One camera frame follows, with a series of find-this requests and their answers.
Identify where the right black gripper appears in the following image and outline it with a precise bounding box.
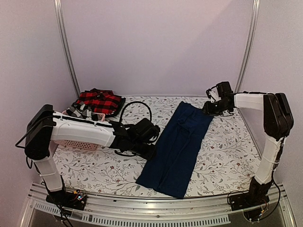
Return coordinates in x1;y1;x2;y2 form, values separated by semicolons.
200;100;230;116

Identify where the navy blue t-shirt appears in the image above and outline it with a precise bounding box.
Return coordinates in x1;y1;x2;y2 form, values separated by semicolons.
136;102;213;199

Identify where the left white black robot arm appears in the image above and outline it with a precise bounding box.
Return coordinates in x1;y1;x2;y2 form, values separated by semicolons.
15;104;160;210

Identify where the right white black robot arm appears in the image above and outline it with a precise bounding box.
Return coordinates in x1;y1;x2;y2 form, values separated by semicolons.
203;81;294;210

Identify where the pink plastic laundry basket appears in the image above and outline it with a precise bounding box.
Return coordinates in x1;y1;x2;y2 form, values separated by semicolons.
51;112;114;150

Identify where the red black plaid shirt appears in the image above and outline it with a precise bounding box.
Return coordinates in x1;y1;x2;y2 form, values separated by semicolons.
75;88;126;117

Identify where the floral patterned table mat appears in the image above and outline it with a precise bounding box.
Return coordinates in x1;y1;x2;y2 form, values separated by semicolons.
53;96;260;197

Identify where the black white checkered cloth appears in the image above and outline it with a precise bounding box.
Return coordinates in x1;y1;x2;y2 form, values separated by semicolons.
66;104;97;120

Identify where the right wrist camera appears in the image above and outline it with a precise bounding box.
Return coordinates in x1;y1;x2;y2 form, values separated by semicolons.
206;88;219;103

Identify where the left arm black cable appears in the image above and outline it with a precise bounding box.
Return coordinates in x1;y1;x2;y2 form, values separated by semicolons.
118;101;152;126

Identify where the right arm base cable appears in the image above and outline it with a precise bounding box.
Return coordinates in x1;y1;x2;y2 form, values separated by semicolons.
227;182;287;223

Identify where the front aluminium rail base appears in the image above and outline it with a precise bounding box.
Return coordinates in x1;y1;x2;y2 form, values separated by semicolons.
19;183;299;227

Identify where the right aluminium frame post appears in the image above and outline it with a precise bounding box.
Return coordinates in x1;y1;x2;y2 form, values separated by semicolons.
235;0;260;93

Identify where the aluminium frame post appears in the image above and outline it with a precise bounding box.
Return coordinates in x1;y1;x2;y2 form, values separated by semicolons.
235;0;260;93
53;0;80;97

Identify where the left aluminium frame post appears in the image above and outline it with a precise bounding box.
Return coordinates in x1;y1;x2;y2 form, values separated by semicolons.
53;0;80;97

